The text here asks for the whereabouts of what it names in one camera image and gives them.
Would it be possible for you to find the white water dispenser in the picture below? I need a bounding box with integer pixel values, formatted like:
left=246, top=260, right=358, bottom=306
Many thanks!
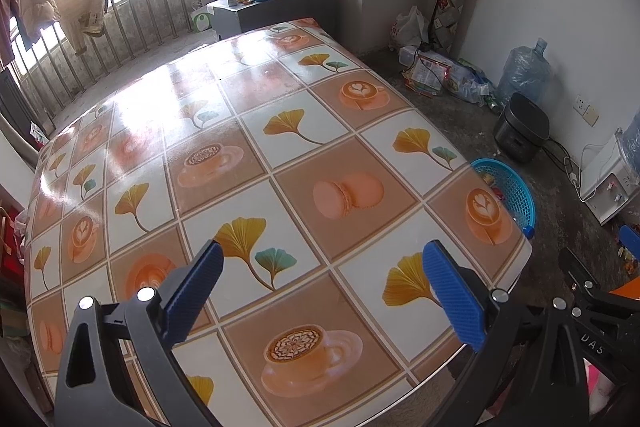
left=578, top=134, right=640, bottom=226

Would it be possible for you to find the large blue water jug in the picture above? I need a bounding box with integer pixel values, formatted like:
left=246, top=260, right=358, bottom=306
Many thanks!
left=495, top=38, right=552, bottom=108

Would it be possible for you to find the dark grey rice cooker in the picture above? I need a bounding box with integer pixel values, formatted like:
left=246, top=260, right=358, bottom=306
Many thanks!
left=492, top=93, right=550, bottom=164

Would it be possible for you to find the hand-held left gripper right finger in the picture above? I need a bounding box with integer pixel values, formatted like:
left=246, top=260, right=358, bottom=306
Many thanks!
left=422, top=240, right=586, bottom=427

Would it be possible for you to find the pink hanging garment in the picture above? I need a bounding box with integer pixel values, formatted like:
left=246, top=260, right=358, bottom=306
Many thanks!
left=0, top=0, right=22, bottom=66

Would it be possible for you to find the white wall socket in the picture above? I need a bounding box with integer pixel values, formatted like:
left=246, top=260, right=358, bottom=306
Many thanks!
left=571, top=94, right=600, bottom=126

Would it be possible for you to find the white plastic bag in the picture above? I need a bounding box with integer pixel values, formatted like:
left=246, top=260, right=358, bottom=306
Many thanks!
left=389, top=5, right=429, bottom=50

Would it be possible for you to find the black power cable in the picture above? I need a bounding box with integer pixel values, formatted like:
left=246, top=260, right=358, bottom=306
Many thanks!
left=541, top=138, right=584, bottom=188

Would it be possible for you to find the red paper bag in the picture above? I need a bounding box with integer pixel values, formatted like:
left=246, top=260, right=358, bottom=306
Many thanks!
left=0, top=203, right=27, bottom=279

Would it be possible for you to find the grey cabinet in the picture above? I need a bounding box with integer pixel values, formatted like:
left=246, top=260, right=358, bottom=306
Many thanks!
left=206, top=0, right=337, bottom=41

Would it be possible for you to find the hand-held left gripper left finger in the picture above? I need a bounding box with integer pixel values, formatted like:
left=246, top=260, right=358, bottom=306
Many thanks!
left=54, top=239, right=224, bottom=427

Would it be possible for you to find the blue plastic basket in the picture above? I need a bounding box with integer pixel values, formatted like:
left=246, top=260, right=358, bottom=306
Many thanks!
left=470, top=158, right=537, bottom=241

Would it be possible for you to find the pink cloth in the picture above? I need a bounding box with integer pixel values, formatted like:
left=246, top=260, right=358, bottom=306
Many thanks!
left=586, top=356, right=617, bottom=409

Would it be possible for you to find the pile of bagged snacks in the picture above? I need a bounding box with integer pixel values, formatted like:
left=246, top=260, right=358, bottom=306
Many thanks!
left=399, top=47, right=494, bottom=104

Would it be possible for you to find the beige cloth on railing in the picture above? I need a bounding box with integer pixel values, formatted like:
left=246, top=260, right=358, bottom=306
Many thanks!
left=54, top=0, right=109, bottom=56

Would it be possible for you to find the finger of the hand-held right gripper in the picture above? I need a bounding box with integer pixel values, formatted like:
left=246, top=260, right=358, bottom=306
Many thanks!
left=557, top=248, right=601, bottom=294

